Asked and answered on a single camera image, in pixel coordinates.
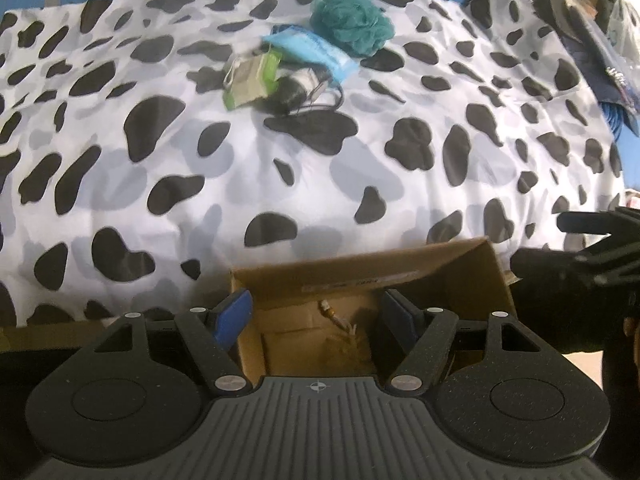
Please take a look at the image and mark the teal bath loofah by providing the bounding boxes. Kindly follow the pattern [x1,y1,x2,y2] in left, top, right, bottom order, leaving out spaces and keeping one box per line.
[309,0,396,57]

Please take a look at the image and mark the cow print blanket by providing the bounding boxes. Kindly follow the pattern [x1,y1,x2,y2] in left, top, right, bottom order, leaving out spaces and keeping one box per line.
[0,0,626,332]

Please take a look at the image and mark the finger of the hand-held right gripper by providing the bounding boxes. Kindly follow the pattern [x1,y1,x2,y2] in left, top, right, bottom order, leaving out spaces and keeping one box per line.
[510,240,640,291]
[556,207,640,242]

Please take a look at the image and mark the blue wet wipes packet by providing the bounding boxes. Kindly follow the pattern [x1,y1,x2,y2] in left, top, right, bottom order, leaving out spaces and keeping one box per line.
[261,27,360,86]

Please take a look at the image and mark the thin black cord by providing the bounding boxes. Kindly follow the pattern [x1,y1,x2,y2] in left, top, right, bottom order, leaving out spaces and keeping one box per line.
[300,77,347,114]

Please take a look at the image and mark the cardboard box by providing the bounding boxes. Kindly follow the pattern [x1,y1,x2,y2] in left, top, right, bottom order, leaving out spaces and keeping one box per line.
[229,236,518,378]

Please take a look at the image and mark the navy cloth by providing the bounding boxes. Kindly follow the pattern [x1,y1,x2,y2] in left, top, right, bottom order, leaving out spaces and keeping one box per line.
[560,25,640,111]

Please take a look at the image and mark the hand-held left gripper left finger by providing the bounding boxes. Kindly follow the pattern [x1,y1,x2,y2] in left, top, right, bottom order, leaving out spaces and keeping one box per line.
[92,289,254,395]

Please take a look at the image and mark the blue ribbed hose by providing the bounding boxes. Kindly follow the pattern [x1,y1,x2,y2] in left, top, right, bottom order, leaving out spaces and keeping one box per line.
[597,97,640,137]

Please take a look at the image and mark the black cap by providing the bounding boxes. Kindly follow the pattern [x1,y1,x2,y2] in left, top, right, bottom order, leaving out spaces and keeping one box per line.
[531,0,588,43]

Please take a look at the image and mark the black power bank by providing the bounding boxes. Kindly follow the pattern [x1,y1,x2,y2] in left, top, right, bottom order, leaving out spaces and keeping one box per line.
[264,72,321,114]

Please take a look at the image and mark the small brown plush keychain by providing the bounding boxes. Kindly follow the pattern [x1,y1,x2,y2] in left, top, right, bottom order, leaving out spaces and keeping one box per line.
[319,299,375,363]

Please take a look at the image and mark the green packet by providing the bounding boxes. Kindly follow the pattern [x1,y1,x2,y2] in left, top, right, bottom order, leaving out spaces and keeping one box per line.
[222,46,282,110]

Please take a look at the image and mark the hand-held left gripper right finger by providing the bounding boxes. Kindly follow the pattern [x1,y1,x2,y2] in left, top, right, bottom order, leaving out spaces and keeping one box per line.
[380,287,543,395]

